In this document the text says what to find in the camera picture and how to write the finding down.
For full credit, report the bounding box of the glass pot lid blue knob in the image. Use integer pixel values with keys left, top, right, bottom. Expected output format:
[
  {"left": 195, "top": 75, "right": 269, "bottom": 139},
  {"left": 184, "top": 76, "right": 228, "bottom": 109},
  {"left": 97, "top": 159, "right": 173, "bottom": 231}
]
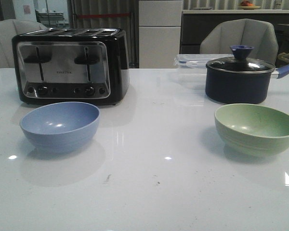
[{"left": 206, "top": 45, "right": 275, "bottom": 73}]

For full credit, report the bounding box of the white cabinet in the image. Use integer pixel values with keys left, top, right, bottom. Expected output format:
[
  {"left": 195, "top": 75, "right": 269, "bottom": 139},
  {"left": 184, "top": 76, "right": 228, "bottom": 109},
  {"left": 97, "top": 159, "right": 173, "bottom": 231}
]
[{"left": 138, "top": 0, "right": 183, "bottom": 69}]

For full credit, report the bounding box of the dark wood counter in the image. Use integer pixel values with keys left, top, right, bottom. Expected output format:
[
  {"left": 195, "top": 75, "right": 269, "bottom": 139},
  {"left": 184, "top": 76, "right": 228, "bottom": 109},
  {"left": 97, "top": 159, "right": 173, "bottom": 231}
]
[{"left": 180, "top": 10, "right": 289, "bottom": 53}]

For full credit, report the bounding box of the grey chair right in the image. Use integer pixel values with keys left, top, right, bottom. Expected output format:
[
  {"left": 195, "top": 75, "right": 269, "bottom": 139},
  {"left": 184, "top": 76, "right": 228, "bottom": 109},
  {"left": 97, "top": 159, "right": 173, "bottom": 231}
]
[{"left": 199, "top": 18, "right": 278, "bottom": 64}]

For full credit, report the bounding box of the grey chair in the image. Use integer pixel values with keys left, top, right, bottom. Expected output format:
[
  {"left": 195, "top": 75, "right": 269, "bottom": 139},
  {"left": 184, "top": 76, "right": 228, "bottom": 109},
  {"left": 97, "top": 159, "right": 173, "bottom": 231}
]
[
  {"left": 0, "top": 19, "right": 47, "bottom": 68},
  {"left": 199, "top": 18, "right": 278, "bottom": 64}
]

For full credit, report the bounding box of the clear plastic food container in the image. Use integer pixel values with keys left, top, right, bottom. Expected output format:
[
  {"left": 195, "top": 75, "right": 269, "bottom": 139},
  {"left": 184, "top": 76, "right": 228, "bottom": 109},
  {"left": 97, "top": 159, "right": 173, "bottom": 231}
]
[{"left": 174, "top": 54, "right": 233, "bottom": 90}]

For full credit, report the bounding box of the fruit plate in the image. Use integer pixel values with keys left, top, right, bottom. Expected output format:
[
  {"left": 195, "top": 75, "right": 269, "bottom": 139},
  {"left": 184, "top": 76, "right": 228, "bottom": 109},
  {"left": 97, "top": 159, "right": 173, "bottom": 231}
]
[{"left": 238, "top": 0, "right": 261, "bottom": 10}]

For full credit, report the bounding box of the green bowl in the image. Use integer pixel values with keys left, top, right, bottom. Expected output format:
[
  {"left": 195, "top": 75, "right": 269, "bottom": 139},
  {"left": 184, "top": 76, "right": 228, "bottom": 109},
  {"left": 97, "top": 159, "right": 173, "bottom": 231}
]
[{"left": 214, "top": 103, "right": 289, "bottom": 157}]

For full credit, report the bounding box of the black chrome four-slot toaster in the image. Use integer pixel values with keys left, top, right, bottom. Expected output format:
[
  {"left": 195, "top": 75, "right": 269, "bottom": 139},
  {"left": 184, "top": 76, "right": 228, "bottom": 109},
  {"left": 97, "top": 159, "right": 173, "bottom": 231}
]
[{"left": 12, "top": 28, "right": 130, "bottom": 105}]

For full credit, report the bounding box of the grey chair left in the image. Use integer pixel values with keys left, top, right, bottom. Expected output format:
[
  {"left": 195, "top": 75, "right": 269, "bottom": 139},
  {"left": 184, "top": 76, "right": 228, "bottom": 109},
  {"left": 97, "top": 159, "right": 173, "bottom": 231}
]
[{"left": 0, "top": 19, "right": 47, "bottom": 68}]

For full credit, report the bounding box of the dark blue saucepan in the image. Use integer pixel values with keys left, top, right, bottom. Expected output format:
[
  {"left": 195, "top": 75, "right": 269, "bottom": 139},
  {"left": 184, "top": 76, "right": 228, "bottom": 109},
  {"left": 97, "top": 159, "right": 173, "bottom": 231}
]
[{"left": 205, "top": 64, "right": 289, "bottom": 104}]

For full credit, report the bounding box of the blue bowl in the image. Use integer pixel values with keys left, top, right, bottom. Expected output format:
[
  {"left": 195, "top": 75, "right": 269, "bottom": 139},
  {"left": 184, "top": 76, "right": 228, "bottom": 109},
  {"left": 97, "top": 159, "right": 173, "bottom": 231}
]
[{"left": 20, "top": 102, "right": 100, "bottom": 153}]

